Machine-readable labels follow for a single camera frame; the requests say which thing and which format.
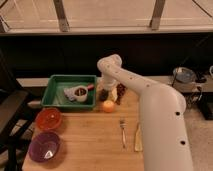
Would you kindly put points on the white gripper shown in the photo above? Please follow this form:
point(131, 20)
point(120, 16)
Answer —
point(108, 83)

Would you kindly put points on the black eraser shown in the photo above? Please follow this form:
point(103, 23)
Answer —
point(103, 96)

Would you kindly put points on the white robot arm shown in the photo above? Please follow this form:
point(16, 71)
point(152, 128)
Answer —
point(161, 116)

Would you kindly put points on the red bowl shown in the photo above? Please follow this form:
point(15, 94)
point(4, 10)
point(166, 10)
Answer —
point(48, 119)

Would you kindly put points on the purple bowl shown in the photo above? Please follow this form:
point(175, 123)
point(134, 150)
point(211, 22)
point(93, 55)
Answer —
point(44, 147)

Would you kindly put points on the bunch of dark grapes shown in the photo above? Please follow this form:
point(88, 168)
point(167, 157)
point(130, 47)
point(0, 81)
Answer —
point(121, 89)

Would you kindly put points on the orange fruit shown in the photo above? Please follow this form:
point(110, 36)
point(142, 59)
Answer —
point(108, 106)

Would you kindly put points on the red item in tray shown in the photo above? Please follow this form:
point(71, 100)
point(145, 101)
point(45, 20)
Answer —
point(90, 87)

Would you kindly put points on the white mug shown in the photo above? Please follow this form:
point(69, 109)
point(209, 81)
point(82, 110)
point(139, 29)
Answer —
point(81, 93)

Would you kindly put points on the metal fork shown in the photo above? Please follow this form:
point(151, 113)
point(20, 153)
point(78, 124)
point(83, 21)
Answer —
point(122, 126)

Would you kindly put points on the green plastic tray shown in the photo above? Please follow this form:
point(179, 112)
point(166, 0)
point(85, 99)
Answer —
point(54, 95)

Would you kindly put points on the grey metal pot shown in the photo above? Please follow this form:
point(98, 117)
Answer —
point(184, 75)

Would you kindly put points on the black chair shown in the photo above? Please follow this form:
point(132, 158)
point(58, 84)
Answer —
point(13, 103)

